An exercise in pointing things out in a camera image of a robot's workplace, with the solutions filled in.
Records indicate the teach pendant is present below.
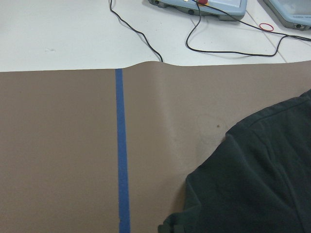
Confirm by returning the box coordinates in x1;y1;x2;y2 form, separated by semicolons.
149;0;247;21
263;0;311;31

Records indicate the red rubber band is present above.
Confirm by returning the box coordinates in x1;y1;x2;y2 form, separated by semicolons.
259;23;274;32

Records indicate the brown paper table cover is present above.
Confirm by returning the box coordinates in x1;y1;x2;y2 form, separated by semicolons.
0;61;311;233

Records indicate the thin black cable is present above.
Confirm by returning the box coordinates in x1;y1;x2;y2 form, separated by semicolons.
109;0;164;63

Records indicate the black printed t-shirt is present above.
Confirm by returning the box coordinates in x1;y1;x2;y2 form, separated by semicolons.
158;92;311;233

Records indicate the right teach pendant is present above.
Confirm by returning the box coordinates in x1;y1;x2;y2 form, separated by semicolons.
263;0;311;31

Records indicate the left teach pendant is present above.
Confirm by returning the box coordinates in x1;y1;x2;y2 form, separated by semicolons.
149;0;247;21

